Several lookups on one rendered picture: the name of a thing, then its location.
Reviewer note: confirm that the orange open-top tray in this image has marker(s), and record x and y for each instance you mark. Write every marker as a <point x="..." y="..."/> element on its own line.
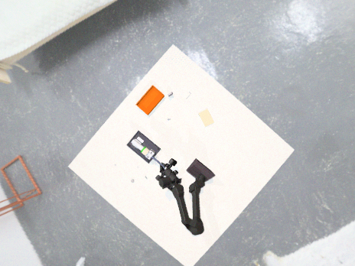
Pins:
<point x="150" y="99"/>

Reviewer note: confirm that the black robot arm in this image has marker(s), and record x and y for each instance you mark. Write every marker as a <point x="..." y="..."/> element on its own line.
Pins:
<point x="195" y="224"/>

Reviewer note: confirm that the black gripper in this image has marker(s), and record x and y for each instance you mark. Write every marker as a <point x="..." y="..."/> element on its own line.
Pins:
<point x="166" y="172"/>

